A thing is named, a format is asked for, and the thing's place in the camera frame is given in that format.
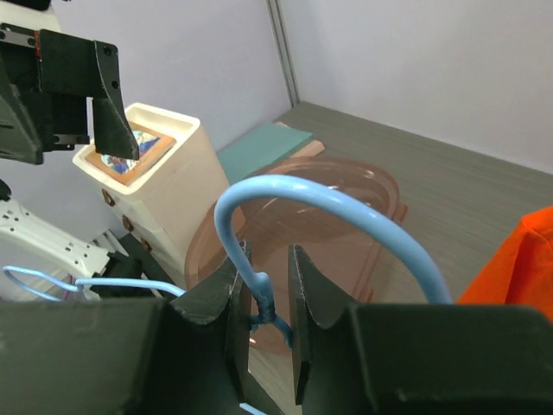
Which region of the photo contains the pink transparent plastic bin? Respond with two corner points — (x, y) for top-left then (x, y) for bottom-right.
(183, 155), (410, 358)

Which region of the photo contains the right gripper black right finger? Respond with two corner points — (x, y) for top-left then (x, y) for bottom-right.
(288, 246), (552, 414)

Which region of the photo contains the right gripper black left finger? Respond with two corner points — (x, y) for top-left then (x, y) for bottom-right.
(1, 261), (251, 414)

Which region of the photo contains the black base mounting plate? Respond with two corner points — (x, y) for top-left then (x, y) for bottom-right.
(92, 230), (174, 298)

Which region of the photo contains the light blue wire hanger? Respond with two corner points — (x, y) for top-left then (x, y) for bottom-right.
(2, 173), (454, 415)

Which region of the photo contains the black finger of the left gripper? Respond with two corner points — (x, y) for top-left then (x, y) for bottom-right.
(92, 98), (139, 160)
(1, 59), (44, 165)

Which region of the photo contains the white drawer box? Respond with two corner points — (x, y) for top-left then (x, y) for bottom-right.
(73, 103), (229, 287)

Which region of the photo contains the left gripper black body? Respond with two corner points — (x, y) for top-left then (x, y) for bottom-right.
(1, 22), (119, 150)

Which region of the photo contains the teal book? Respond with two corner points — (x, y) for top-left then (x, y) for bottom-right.
(217, 123), (314, 184)

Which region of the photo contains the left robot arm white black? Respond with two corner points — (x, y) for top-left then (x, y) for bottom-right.
(1, 1), (143, 287)

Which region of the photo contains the orange t shirt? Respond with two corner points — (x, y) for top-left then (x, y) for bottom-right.
(457, 207), (552, 319)

